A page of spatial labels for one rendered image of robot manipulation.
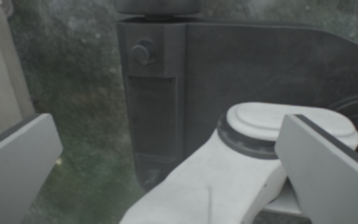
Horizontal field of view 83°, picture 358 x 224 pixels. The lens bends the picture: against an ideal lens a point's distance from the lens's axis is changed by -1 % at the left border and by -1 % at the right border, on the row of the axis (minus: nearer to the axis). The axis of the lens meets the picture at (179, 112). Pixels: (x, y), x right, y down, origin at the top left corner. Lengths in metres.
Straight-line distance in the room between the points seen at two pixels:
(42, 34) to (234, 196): 0.76
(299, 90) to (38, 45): 0.80
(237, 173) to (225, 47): 0.26
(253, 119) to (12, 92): 0.62
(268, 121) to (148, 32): 0.27
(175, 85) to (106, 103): 0.40
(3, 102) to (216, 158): 0.62
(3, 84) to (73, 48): 0.23
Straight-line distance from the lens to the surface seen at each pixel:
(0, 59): 0.69
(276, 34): 0.46
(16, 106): 0.73
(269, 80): 0.48
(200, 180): 0.30
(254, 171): 0.33
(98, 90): 0.79
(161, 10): 0.43
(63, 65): 0.83
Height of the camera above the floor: 0.61
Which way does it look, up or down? 59 degrees down
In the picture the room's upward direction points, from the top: 159 degrees counter-clockwise
